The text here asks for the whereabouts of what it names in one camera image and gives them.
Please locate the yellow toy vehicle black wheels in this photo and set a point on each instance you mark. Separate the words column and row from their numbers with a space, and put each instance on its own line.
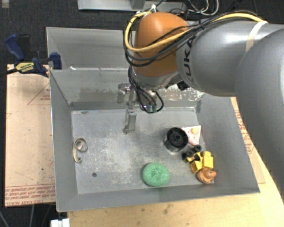
column 203, row 162

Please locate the orange-brown toy figure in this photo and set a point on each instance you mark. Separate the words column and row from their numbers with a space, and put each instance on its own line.
column 206, row 176

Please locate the black plastic spool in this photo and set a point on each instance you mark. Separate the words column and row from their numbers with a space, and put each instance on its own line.
column 176, row 139

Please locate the tan rubber band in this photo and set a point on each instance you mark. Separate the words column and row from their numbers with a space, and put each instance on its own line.
column 78, row 149

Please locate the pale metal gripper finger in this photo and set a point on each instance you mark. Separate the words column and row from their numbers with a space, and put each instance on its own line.
column 130, row 122
column 123, row 90

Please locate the grey metal bin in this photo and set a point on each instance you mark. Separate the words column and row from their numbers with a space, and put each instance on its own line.
column 118, row 155

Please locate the green round scrubber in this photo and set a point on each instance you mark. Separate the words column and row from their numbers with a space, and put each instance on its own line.
column 155, row 174

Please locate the brown cardboard board red print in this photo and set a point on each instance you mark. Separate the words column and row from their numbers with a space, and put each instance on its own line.
column 26, row 138

